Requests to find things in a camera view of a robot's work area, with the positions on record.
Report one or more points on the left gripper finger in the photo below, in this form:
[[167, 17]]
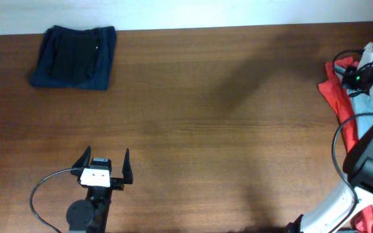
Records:
[[83, 161], [126, 169]]

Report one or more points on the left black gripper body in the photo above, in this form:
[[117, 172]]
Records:
[[116, 184]]

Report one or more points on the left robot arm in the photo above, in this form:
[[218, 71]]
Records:
[[90, 214]]

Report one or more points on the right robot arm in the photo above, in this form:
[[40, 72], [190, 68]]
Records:
[[349, 91]]

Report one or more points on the red t-shirt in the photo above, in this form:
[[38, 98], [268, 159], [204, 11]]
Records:
[[338, 99]]

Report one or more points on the folded dark navy garment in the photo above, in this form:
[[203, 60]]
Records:
[[79, 59]]

